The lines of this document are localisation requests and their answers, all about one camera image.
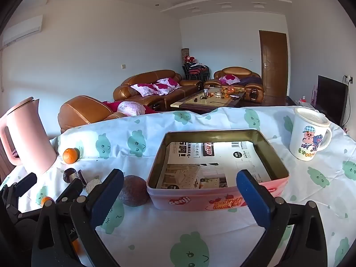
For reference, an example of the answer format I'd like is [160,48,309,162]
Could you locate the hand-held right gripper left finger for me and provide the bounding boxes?
[31,168,125,267]

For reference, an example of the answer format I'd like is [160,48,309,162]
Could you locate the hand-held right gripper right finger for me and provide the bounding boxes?
[236,169,328,267]

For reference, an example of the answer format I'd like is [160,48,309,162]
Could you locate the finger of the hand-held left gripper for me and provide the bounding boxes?
[55,178,84,209]
[12,172,38,198]

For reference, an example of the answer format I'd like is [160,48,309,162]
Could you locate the brown round fruit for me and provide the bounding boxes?
[118,175,151,207]

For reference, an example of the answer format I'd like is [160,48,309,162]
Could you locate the large orange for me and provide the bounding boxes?
[63,147,81,164]

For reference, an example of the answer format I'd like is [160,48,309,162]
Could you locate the pink cardboard box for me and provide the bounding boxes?
[146,129,290,213]

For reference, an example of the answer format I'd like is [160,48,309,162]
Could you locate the dark brown cap mushroom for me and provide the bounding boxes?
[63,168,80,184]

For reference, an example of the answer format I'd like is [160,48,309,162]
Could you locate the brown mushroom with speckled stem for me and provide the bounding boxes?
[77,170,103,194]

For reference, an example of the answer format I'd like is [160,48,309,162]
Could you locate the pink electric kettle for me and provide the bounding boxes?
[0,97,59,175]

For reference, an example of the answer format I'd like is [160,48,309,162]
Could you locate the printed paper liner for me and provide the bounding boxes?
[156,141,272,190]

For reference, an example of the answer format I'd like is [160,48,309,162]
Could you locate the white tablecloth with green clouds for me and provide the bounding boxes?
[0,106,356,267]

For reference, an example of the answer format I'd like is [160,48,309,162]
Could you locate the white cartoon mug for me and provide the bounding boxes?
[289,108,333,161]

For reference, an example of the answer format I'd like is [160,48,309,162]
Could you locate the brown leather armchair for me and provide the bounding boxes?
[58,95,128,134]

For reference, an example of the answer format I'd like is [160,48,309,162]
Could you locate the pale pink round pillow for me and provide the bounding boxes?
[117,101,146,116]

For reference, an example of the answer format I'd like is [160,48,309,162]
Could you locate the pile of oranges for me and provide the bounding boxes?
[220,87,244,98]

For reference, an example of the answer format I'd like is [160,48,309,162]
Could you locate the white pillow with magenta flowers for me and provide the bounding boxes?
[219,75,240,85]
[152,78,181,95]
[131,83,160,97]

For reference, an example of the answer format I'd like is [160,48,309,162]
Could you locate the wooden coffee table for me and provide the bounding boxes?
[170,87,247,112]

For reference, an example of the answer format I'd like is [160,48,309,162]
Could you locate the dark purple blanket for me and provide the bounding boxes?
[239,76,262,86]

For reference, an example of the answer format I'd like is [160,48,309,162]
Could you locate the brown leather three-seat sofa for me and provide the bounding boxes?
[113,70,205,109]

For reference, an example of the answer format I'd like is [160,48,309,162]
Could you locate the black television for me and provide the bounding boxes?
[316,75,349,127]

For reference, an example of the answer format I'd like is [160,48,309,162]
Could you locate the brown leather two-seat sofa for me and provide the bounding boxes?
[204,67,265,102]

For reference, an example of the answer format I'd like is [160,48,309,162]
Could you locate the brown wooden door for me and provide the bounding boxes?
[259,30,289,97]

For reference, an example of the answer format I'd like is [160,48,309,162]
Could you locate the stacked black chairs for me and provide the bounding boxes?
[182,63,210,82]

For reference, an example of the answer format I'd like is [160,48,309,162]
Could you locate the tall vase with red flowers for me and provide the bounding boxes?
[181,48,196,70]

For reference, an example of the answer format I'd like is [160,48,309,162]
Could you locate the white wall air conditioner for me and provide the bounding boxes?
[2,15,43,46]

